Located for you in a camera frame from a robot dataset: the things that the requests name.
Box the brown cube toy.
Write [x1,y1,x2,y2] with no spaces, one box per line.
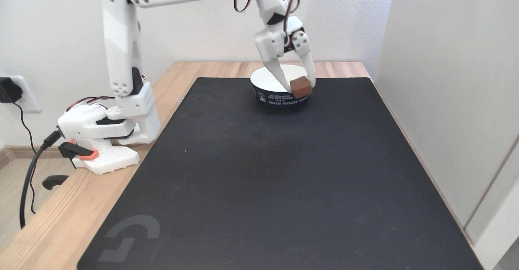
[290,76,313,99]

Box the white paper bowl navy outside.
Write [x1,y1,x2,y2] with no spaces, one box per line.
[250,64,316,107]

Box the black desk mat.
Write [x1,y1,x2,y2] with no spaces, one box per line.
[77,77,483,270]

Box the white cabinet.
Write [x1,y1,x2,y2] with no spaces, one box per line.
[373,0,519,270]

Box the black and orange clamp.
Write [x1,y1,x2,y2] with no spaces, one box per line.
[42,139,99,191]

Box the black plug adapter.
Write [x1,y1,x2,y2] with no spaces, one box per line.
[0,77,23,104]

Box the red black white servo cable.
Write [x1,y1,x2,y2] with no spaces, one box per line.
[234,0,306,47]

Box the thin black adapter cable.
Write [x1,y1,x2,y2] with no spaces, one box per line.
[12,102,38,214]

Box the thick black power cable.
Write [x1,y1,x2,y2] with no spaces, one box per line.
[19,130,62,229]

